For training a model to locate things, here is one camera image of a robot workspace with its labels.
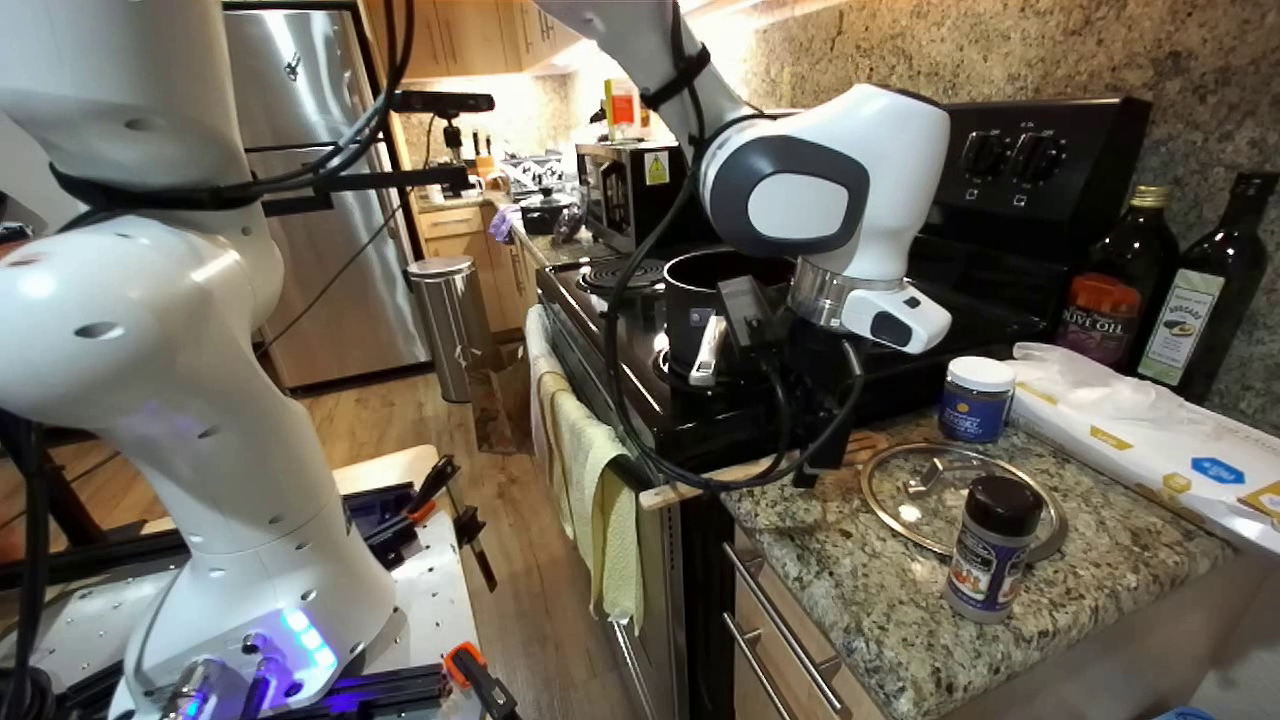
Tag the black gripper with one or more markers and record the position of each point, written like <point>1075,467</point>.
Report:
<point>805,355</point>

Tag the glass pot lid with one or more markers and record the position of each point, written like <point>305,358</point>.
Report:
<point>922,460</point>

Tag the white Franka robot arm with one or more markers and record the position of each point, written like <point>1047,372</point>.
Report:
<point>163,346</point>

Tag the blue jar with white lid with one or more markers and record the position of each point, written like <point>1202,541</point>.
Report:
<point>978,401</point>

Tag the spice jar with black lid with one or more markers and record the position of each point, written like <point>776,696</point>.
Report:
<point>994,553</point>

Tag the wooden drawer cabinet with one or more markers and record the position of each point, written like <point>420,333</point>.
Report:
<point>782,655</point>

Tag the pale yellow dish towel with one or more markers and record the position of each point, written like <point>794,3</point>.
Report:
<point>586,480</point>

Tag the black electric stove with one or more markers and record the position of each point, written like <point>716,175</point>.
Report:
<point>1042,240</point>

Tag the black toaster oven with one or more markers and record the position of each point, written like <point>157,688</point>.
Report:
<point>641,186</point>

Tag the dark bottle with orange label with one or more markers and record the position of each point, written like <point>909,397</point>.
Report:
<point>1119,302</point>

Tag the white plastic bag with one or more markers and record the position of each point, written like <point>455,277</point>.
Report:
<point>1146,432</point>

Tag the black clamp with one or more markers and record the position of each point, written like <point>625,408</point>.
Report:
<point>473,541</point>

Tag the orange container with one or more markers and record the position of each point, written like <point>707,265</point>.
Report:
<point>622,104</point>

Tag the steel trash can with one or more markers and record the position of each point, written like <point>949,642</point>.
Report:
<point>445,324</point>

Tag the dark bottle with white label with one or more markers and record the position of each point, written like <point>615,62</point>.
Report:
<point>1202,304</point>

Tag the robot mounting table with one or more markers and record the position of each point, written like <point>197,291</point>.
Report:
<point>426,601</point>

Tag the stainless steel refrigerator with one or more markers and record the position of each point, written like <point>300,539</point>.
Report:
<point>333,281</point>

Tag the wooden upper cabinets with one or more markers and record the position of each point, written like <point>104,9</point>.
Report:
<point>464,32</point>

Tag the black stereo camera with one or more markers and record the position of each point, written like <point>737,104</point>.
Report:
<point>441,103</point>

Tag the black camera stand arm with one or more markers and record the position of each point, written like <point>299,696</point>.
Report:
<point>375,183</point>

